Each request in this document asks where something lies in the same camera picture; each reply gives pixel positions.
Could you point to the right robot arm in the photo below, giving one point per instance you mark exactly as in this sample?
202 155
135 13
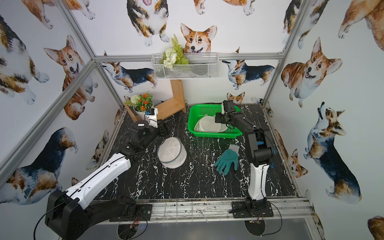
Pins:
259 152

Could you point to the artificial fern and white flowers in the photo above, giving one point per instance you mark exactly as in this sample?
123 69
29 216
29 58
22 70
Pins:
174 55

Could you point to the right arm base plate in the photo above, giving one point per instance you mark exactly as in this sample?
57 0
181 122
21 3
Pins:
246 209

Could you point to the artificial flower plant in pot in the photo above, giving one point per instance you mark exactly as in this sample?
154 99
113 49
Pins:
141 102

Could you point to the teal rubber glove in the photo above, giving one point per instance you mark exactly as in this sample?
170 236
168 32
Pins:
228 158

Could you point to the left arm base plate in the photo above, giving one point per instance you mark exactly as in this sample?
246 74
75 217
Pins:
139 212

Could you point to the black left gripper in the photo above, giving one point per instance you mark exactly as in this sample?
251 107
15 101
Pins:
162 128

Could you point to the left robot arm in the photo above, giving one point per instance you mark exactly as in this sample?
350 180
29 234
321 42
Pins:
70 213

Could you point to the green plastic basket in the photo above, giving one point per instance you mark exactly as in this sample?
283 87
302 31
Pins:
199 111

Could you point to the white wire wall basket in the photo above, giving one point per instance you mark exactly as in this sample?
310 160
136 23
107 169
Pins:
193 66

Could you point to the wooden shelf stand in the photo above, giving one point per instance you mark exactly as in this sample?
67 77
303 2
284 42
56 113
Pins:
173 105

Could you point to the white plant pot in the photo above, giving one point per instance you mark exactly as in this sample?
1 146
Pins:
139 112

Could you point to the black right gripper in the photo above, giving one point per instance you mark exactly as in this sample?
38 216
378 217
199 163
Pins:
221 118

